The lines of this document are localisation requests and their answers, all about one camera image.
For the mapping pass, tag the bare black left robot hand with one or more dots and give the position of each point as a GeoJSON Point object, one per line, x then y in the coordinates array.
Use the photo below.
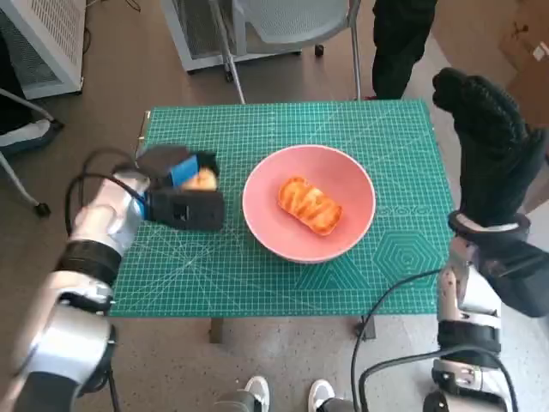
{"type": "Point", "coordinates": [163, 161]}

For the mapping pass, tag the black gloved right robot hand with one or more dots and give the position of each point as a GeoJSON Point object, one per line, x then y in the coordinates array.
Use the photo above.
{"type": "Point", "coordinates": [493, 154]}

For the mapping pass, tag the round bread bun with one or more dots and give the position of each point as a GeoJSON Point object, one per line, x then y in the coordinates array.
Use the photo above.
{"type": "Point", "coordinates": [201, 182]}

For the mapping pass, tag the pink bowl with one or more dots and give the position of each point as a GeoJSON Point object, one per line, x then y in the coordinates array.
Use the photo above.
{"type": "Point", "coordinates": [266, 214]}

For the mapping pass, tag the long striped bread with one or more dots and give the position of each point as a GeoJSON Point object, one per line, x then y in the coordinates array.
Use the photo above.
{"type": "Point", "coordinates": [309, 206]}

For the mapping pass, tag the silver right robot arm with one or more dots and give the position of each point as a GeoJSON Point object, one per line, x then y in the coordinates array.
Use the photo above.
{"type": "Point", "coordinates": [469, 309]}

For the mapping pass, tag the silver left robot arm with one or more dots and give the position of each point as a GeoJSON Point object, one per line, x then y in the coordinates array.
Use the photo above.
{"type": "Point", "coordinates": [73, 335]}

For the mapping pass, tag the white board panel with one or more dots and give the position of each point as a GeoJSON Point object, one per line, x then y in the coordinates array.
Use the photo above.
{"type": "Point", "coordinates": [541, 214]}

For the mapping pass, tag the green cutting mat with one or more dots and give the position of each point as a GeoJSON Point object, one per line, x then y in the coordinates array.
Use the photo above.
{"type": "Point", "coordinates": [257, 124]}

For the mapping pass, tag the brown cardboard box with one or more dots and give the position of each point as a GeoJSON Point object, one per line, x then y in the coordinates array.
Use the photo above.
{"type": "Point", "coordinates": [527, 34]}

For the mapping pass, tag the white perforated cabinet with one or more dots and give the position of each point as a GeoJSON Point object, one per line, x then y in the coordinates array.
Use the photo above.
{"type": "Point", "coordinates": [38, 34]}
{"type": "Point", "coordinates": [193, 38]}

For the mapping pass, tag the wheeled chair base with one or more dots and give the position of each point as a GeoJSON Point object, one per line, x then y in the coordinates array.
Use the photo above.
{"type": "Point", "coordinates": [42, 209]}

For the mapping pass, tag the person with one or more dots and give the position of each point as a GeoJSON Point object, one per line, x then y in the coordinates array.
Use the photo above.
{"type": "Point", "coordinates": [25, 135]}
{"type": "Point", "coordinates": [399, 43]}

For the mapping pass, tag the grey table leg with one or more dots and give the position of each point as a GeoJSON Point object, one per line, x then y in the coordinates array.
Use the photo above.
{"type": "Point", "coordinates": [215, 330]}
{"type": "Point", "coordinates": [367, 327]}

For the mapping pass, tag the grey mesh chair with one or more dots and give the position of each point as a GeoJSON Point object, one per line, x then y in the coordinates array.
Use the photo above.
{"type": "Point", "coordinates": [296, 19]}

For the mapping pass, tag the white shoe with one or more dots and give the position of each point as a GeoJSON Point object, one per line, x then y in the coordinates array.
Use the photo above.
{"type": "Point", "coordinates": [256, 390]}
{"type": "Point", "coordinates": [319, 392]}

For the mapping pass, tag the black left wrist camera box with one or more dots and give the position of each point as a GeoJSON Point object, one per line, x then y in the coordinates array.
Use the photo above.
{"type": "Point", "coordinates": [188, 210]}

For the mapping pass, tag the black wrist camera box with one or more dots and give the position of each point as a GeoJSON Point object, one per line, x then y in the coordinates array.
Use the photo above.
{"type": "Point", "coordinates": [519, 274]}
{"type": "Point", "coordinates": [188, 210]}

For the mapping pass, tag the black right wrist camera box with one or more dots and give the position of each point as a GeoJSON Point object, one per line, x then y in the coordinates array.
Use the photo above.
{"type": "Point", "coordinates": [519, 274]}

